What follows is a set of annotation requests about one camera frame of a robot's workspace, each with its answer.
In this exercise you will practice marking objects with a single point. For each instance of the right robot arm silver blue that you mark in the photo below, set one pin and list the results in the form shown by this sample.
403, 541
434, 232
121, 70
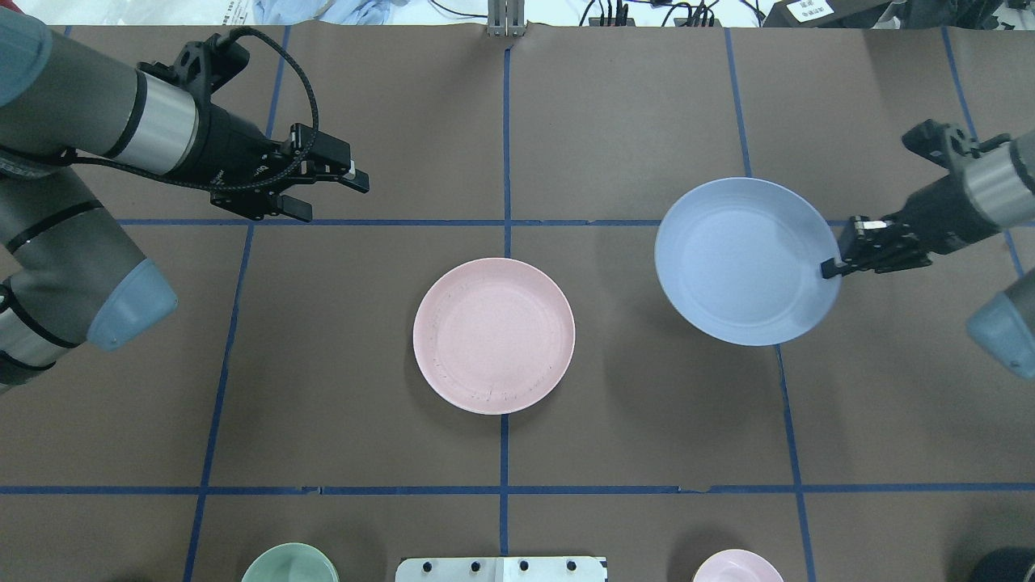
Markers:
987, 190

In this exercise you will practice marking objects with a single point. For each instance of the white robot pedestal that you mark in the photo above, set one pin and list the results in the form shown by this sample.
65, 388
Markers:
502, 568

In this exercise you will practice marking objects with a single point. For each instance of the green bowl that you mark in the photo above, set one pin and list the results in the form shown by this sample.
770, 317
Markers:
291, 562

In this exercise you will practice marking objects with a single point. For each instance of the pink bowl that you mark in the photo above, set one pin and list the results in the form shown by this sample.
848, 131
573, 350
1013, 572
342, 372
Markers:
736, 565

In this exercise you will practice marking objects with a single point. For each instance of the aluminium frame post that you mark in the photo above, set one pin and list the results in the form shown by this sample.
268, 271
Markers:
506, 18

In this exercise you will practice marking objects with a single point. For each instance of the dark blue pot with lid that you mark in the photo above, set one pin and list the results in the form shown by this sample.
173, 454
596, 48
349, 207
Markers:
1010, 563

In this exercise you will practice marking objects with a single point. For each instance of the blue plate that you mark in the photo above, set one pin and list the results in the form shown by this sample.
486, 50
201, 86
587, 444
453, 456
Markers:
740, 259

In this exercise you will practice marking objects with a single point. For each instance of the blue cloth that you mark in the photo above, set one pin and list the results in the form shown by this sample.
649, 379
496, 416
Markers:
361, 13

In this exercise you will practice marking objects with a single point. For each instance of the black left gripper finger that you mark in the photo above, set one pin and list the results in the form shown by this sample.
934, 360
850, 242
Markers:
357, 180
288, 206

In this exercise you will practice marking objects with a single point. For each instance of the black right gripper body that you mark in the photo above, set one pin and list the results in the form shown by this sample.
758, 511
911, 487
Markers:
931, 210

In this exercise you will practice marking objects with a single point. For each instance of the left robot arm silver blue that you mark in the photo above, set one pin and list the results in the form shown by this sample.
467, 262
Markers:
81, 278

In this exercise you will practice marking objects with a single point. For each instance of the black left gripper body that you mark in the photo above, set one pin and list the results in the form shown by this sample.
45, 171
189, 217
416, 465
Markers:
229, 148

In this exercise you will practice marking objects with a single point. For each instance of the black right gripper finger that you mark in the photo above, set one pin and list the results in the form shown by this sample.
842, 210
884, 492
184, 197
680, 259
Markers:
831, 268

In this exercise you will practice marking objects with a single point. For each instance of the pink plate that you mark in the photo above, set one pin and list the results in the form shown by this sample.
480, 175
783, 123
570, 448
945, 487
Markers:
494, 336

